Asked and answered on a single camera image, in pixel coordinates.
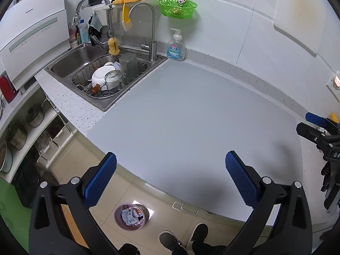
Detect green plastic basket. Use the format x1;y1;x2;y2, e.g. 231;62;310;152
158;0;198;20

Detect glass lid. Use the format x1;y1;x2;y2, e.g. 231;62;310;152
104;70;125;89

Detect steel pot with handle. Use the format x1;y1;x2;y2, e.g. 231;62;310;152
25;103;45;128

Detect white socket red light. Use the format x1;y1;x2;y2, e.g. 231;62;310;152
326;70;340;99

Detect black white sneaker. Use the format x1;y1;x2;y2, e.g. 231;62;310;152
186;223;209;247
159;231;184;253

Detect orange floor mat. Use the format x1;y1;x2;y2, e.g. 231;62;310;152
60;203;88;247

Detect white storage bin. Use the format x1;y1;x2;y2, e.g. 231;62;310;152
36;138;57;169
50;123;73;146

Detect large steel pot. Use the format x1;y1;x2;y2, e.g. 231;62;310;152
6;119;28;150

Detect white countertop dishwasher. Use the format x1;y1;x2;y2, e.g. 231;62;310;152
0;0;70;91

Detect pink bottle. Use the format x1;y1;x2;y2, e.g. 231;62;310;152
68;23;78;48

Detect wire dish rack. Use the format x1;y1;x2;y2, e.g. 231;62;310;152
72;56;149;99

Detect pale teal bowl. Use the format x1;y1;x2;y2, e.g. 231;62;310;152
0;139;13;172

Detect yellow dish brush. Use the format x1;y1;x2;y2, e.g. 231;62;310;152
122;3;132;31

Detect stainless steel sink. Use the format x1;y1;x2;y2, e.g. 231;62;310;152
45;42;168;112

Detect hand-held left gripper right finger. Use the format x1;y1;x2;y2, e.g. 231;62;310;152
225;150;313;255

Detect yellow hanging sponge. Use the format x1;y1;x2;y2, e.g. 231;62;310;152
107;38;120;56

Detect tall stainless gooseneck faucet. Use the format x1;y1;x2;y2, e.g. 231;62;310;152
128;3;158;61

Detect person's dark trousers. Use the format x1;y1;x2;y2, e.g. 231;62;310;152
170;244;229;255

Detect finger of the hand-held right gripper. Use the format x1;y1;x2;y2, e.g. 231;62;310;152
297;122;328;145
305;112;340;133

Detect red canister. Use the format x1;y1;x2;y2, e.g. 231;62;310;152
0;72;17;103

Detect white shelf unit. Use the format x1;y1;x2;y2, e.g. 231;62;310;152
0;85;77;181

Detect white cabinet handle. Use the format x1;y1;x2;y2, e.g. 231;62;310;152
172;202;200;214

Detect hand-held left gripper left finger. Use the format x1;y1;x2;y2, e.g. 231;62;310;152
29;152;120;255

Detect blue white bottle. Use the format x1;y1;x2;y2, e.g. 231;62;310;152
78;24;89;44

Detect grey translucent container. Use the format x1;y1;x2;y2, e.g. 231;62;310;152
119;53;139;81

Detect white hanging box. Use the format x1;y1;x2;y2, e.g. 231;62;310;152
92;4;119;24

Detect round purple waste bin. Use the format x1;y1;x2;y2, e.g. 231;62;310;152
114;203;150;230

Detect black bag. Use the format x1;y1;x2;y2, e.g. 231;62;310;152
12;162;40;208

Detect clear soap pump bottle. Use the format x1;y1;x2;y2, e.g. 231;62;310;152
166;28;186;61

